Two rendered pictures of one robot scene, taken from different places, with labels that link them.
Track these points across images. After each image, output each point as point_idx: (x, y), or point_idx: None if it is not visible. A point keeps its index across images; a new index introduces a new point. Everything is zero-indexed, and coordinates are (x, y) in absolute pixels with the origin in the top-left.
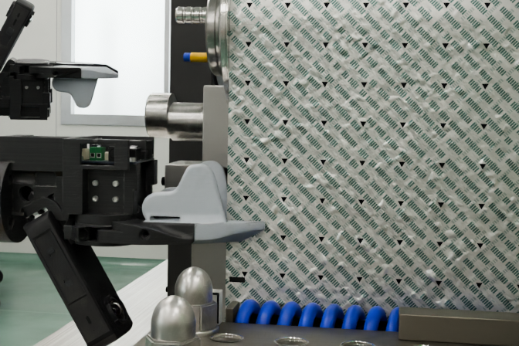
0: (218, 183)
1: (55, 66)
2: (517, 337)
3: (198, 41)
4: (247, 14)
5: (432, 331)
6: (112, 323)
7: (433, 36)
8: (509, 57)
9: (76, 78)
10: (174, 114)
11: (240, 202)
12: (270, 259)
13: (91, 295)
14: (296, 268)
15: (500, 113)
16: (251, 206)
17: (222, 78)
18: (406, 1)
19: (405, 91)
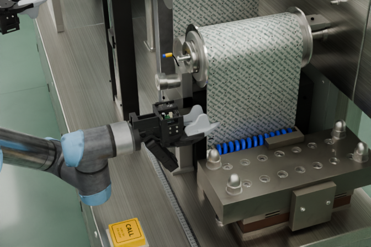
0: (199, 111)
1: (18, 3)
2: (298, 140)
3: (125, 11)
4: (213, 64)
5: (277, 145)
6: (176, 163)
7: (270, 59)
8: (291, 60)
9: (31, 7)
10: (169, 82)
11: (211, 118)
12: (221, 130)
13: (170, 159)
14: (228, 130)
15: (287, 76)
16: (215, 118)
17: (200, 80)
18: (262, 50)
19: (261, 76)
